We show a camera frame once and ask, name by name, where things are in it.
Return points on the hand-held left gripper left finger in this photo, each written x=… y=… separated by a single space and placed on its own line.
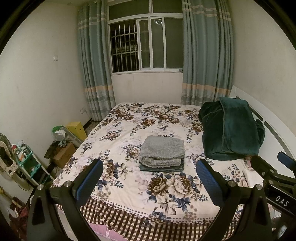
x=89 y=183

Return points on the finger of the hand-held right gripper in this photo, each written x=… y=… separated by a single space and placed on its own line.
x=263 y=165
x=286 y=160

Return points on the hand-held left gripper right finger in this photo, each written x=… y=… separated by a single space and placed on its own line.
x=209 y=183

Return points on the grey fleece pants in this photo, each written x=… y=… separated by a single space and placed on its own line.
x=161 y=148

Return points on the white bed headboard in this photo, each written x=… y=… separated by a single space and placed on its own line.
x=272 y=129

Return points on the folded dark jeans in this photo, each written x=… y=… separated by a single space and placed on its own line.
x=182 y=163

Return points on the cardboard box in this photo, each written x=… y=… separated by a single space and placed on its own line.
x=64 y=155

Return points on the dark green plush blanket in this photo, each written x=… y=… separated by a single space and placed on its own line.
x=231 y=129

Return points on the dark cloth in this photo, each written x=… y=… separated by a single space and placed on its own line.
x=52 y=149

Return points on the folded faded jeans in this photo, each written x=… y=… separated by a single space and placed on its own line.
x=159 y=169

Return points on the yellow box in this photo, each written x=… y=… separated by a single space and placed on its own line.
x=76 y=131

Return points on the teal storage rack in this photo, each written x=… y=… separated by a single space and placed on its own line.
x=32 y=164

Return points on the bed with floral quilt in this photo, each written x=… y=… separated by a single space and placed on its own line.
x=129 y=129

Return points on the red cloth pile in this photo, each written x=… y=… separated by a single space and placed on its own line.
x=18 y=213

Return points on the standing fan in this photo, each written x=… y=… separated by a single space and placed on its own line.
x=7 y=157

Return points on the teal striped curtain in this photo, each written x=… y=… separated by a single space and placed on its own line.
x=207 y=58
x=96 y=64

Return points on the barred window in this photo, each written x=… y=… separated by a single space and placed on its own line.
x=148 y=44

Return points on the wall socket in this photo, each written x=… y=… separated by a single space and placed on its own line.
x=83 y=110

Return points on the wall switch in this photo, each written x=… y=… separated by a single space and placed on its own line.
x=55 y=58

